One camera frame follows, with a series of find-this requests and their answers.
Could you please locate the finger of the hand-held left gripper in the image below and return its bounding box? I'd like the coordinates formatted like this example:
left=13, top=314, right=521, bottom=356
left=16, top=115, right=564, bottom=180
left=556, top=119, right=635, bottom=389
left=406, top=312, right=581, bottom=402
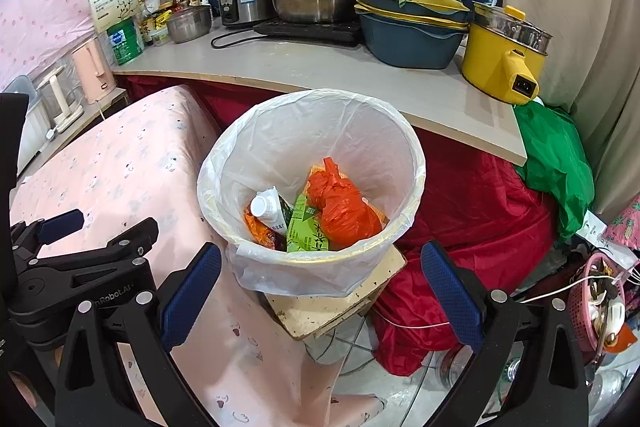
left=27, top=218, right=160, bottom=280
left=10, top=209, right=85, bottom=259

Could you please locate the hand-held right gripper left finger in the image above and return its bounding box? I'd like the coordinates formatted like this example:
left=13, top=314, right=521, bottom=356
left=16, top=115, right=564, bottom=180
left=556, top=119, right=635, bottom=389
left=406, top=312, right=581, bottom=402
left=54, top=243, right=222, bottom=427

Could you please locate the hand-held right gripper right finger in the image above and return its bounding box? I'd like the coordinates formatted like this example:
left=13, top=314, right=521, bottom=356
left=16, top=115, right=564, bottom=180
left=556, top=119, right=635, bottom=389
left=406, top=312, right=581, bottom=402
left=420, top=241, right=590, bottom=427

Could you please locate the orange snack bag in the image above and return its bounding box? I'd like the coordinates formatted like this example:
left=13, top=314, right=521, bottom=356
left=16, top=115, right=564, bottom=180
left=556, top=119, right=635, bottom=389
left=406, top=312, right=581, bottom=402
left=242, top=207, right=288, bottom=252

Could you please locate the pink white paper cup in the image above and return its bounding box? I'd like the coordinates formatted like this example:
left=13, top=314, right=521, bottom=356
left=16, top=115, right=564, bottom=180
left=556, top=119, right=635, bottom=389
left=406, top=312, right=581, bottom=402
left=249, top=188, right=292, bottom=234

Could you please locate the dark green snack packet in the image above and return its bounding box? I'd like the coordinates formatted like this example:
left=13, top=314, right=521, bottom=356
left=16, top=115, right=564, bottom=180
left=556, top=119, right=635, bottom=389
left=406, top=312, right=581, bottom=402
left=277, top=196, right=297, bottom=228

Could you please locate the green drink carton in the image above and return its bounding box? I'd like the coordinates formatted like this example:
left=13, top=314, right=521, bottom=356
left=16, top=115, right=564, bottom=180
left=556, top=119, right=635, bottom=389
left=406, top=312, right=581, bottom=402
left=286, top=193, right=332, bottom=254

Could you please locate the red plastic bag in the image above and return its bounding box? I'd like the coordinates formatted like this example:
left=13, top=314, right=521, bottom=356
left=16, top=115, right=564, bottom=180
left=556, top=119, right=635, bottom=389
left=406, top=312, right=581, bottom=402
left=305, top=157, right=383, bottom=252

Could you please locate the bin with white liner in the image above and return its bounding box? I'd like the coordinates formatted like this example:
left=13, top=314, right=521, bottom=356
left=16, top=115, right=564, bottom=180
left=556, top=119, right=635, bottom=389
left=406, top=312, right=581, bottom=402
left=196, top=88, right=427, bottom=298

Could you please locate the red cloth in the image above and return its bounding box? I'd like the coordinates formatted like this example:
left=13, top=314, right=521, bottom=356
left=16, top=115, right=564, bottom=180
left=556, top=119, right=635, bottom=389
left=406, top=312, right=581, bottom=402
left=372, top=127, right=571, bottom=378

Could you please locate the white dish box grey lid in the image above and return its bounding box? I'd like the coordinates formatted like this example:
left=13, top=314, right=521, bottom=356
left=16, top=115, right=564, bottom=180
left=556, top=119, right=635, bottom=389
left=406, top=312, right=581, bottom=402
left=17, top=74, right=56, bottom=178

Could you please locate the wooden stool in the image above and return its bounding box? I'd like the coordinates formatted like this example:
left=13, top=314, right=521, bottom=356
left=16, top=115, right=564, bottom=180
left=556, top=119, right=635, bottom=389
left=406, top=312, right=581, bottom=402
left=264, top=244, right=407, bottom=340

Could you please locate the white glass electric kettle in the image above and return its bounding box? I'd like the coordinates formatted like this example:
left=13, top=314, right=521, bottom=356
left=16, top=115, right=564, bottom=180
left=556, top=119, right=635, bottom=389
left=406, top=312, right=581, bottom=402
left=36, top=66, right=85, bottom=134

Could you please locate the pink plastic basket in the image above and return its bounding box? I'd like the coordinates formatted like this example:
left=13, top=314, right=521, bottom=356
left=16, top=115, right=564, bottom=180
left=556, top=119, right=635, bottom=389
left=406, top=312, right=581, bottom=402
left=566, top=253, right=627, bottom=354

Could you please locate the pink electric kettle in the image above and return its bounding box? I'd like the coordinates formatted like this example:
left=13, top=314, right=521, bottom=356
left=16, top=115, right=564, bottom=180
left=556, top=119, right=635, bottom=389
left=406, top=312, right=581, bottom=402
left=70, top=36, right=115, bottom=105

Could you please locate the white paper tag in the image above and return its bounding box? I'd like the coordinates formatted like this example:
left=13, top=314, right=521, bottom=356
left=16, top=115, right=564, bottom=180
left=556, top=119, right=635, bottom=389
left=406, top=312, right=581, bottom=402
left=575, top=209, right=638, bottom=273

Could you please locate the green plastic bag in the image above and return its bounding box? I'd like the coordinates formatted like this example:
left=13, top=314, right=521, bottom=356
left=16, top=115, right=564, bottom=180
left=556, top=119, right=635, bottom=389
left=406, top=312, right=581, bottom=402
left=512, top=101, right=596, bottom=243

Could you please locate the dark red counter curtain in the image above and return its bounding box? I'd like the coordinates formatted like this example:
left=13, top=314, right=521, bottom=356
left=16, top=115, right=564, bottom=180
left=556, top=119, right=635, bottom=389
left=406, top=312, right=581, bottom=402
left=115, top=74, right=281, bottom=138

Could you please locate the pink pineapple print fabric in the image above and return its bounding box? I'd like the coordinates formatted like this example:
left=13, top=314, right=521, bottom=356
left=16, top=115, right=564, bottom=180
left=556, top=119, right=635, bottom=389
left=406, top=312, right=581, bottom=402
left=602, top=196, right=640, bottom=253

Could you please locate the green tin can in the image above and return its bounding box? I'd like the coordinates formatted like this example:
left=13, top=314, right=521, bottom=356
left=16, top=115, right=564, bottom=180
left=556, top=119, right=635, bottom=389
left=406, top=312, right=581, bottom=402
left=106, top=18, right=146, bottom=66

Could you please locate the beige cardboard box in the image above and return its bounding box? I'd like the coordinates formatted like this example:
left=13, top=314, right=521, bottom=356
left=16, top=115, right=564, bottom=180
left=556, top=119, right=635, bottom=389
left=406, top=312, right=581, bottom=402
left=89, top=0, right=140, bottom=34

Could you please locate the small steel pot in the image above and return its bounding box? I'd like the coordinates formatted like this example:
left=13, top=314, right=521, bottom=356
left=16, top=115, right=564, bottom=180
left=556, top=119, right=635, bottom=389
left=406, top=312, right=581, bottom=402
left=165, top=4, right=213, bottom=44

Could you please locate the yellow electric pot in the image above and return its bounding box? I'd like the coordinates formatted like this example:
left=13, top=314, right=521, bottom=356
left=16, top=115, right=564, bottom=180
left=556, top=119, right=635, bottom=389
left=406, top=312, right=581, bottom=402
left=461, top=1, right=555, bottom=105

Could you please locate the blue basin yellow strainer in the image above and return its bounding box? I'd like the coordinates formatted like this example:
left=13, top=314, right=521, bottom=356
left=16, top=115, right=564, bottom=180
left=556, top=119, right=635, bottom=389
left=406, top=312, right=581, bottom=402
left=354, top=4, right=471, bottom=70
left=354, top=0, right=472, bottom=24

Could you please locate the black induction cooker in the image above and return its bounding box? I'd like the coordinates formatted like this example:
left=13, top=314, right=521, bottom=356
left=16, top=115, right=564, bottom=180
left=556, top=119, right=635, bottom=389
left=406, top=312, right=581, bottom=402
left=252, top=18, right=363, bottom=48

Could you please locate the beige curtain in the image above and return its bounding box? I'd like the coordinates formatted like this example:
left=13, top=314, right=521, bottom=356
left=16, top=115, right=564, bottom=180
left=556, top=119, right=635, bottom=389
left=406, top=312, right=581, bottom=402
left=482, top=0, right=640, bottom=223

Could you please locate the thin white cable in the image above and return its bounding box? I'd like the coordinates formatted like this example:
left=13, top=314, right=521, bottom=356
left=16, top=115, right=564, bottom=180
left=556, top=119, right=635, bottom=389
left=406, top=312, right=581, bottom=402
left=372, top=267, right=640, bottom=330

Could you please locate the black power cable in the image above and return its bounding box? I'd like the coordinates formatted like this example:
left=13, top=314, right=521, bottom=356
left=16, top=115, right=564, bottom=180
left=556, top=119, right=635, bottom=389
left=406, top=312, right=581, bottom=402
left=210, top=29, right=271, bottom=50

